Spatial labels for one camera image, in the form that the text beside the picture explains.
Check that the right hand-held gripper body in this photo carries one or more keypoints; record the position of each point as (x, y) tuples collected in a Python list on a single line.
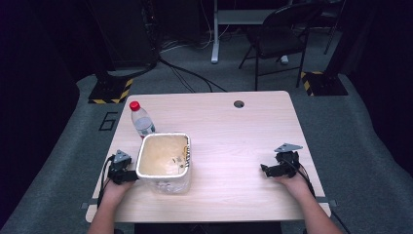
[(287, 164)]

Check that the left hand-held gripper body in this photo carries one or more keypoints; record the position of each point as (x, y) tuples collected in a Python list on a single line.
[(119, 169)]

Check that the translucent plastic bin white rim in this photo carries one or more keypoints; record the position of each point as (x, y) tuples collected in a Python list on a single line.
[(162, 156)]

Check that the person's right hand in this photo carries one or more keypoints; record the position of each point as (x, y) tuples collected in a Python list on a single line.
[(297, 185)]

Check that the person's left hand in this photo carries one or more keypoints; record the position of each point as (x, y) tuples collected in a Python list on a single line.
[(115, 192)]

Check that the small dark scraps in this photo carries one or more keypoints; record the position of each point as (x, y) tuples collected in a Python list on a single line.
[(178, 161)]

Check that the clear water bottle red cap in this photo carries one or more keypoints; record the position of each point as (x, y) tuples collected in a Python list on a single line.
[(142, 123)]

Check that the grey bar under table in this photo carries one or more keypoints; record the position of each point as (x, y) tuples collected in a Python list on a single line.
[(326, 201)]

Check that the black folding chair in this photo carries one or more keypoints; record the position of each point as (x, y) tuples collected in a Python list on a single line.
[(279, 35)]

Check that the dark cabinet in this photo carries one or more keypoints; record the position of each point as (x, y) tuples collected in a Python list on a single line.
[(126, 32)]

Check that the black base plate hazard stripes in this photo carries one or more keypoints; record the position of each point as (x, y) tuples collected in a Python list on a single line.
[(108, 92), (324, 84)]

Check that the white desk frame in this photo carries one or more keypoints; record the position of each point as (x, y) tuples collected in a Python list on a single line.
[(215, 35)]

